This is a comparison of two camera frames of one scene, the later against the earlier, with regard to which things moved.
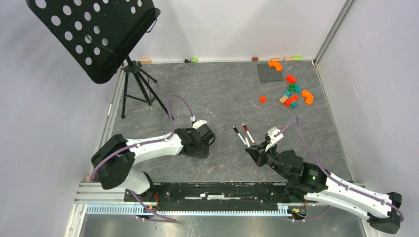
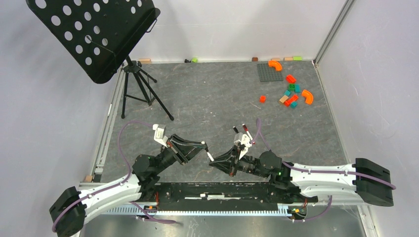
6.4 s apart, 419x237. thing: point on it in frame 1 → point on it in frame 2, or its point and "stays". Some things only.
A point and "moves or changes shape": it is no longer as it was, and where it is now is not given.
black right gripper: [258, 155] → [227, 161]
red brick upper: [290, 79] stays
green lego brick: [292, 86] stays
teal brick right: [297, 88] stays
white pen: [247, 142] moves or changes shape
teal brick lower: [293, 104] stays
